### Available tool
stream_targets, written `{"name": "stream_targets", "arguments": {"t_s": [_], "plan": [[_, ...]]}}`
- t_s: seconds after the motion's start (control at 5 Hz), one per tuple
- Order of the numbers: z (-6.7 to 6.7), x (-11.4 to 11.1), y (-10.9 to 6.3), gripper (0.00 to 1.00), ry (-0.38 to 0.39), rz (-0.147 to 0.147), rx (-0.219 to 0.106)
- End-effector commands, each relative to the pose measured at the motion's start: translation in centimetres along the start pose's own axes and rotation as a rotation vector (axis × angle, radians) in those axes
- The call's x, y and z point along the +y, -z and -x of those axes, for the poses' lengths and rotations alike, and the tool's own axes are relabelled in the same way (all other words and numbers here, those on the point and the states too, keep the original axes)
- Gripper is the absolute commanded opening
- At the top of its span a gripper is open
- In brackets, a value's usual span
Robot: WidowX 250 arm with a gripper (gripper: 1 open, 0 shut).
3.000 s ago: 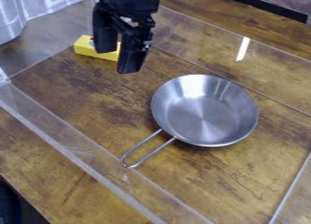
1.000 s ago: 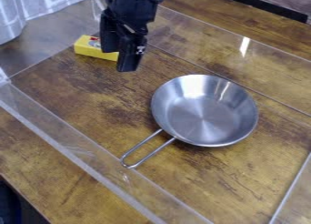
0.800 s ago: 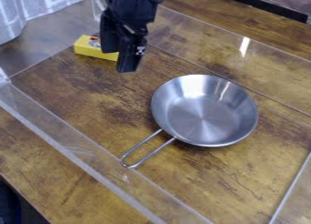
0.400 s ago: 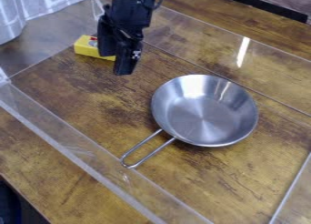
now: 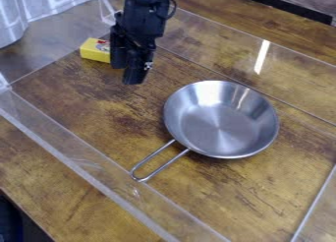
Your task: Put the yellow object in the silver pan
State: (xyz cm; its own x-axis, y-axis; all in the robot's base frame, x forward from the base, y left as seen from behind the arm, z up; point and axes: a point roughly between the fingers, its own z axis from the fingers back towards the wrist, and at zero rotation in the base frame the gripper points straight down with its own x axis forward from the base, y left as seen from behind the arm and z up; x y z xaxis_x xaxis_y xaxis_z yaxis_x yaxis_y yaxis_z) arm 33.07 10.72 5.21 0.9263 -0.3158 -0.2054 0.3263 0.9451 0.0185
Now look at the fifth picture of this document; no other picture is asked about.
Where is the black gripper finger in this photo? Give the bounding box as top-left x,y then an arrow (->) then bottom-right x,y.
122,40 -> 156,85
110,25 -> 126,69

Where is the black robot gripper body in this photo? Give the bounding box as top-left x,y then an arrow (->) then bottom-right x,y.
114,0 -> 177,40

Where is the yellow butter box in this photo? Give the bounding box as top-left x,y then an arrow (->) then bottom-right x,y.
80,37 -> 110,63

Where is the silver metal pan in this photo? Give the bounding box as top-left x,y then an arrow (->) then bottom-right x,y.
128,80 -> 281,183

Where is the white patterned curtain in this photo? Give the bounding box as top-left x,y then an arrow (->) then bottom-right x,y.
0,0 -> 90,49

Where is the clear acrylic enclosure wall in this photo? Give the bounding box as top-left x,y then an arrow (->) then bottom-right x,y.
0,0 -> 336,242

